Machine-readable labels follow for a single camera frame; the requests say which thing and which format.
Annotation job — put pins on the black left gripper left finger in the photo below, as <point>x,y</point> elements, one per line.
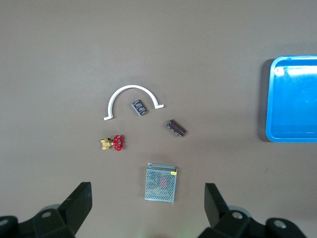
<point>62,220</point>

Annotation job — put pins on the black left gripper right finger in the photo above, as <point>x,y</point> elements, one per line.
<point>230,223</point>

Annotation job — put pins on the plain brown capacitor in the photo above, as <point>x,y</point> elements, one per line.
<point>176,128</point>

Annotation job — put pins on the metal mesh power supply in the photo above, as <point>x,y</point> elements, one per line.
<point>159,184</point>

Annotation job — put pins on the brass valve red handwheel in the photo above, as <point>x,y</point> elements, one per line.
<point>118,143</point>

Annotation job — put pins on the blue plastic tray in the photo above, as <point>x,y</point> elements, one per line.
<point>297,111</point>

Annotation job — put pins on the white half-round pipe clamp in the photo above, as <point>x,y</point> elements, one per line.
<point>133,86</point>

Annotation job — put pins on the brown table mat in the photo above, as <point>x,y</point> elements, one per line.
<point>74,49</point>

